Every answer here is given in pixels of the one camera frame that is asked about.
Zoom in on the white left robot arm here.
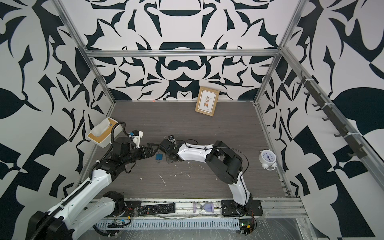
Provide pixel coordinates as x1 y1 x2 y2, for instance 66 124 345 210
26 122 156 240

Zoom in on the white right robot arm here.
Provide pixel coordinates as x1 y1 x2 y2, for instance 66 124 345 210
159 140 263 218

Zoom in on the blue padlock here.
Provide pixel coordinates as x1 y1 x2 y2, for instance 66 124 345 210
155 154 163 163

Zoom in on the white tissue box wooden lid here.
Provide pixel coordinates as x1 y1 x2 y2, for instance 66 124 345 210
86 118 118 148

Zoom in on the black remote control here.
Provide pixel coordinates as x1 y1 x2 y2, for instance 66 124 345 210
139 203 176 216

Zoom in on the purple hourglass timer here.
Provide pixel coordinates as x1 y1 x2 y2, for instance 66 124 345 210
193 202 215 213

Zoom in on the white alarm clock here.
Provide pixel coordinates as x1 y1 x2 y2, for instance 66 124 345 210
259 150 277 171

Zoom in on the green circuit board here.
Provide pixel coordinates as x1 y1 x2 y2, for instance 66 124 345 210
239 219 258 236

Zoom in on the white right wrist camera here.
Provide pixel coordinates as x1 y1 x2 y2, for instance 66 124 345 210
168 135 176 143

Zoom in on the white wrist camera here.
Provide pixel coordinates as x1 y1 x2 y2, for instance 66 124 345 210
130 130 144 149
168 135 176 143

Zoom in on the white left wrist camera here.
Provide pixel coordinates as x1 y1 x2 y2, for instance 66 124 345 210
130 130 144 149

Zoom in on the wooden picture frame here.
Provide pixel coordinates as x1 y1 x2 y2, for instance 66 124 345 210
195 87 220 117

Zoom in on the small wired circuit board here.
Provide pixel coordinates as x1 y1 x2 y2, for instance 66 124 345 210
108 217 131 229

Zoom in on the black wall hook rail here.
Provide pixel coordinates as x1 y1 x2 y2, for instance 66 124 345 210
298 73 368 159

